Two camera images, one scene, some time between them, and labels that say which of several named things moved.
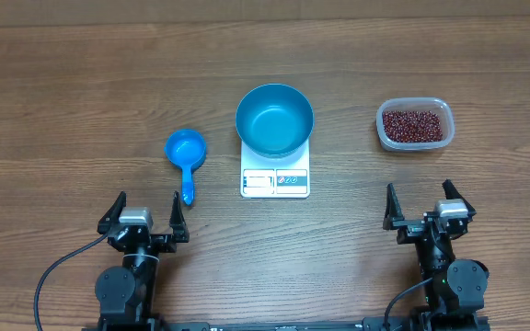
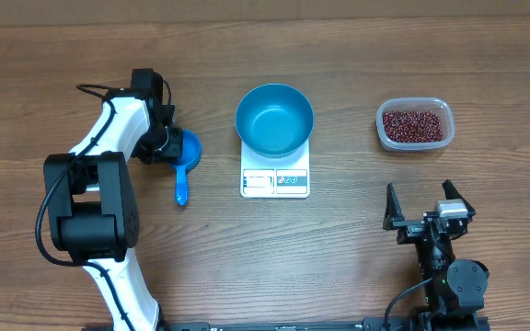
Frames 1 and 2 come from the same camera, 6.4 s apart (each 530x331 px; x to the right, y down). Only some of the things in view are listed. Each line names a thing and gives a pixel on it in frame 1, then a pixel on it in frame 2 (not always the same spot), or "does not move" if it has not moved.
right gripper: [411, 227] does not move
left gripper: [178, 224] to [172, 152]
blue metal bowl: [274, 120] does not move
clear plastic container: [414, 124] does not move
